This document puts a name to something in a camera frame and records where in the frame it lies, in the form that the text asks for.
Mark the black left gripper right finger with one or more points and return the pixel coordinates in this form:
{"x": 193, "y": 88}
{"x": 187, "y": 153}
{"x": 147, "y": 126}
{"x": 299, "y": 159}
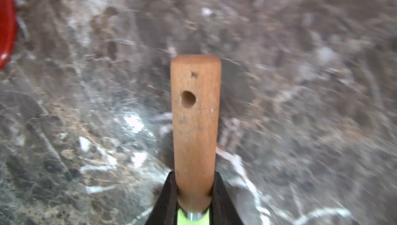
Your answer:
{"x": 223, "y": 211}

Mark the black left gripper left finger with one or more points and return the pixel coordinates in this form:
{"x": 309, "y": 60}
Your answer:
{"x": 165, "y": 209}

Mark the green shovel pair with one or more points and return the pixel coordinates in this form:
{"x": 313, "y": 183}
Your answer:
{"x": 195, "y": 95}

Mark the red pencil cup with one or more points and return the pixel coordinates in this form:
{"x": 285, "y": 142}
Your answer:
{"x": 8, "y": 29}

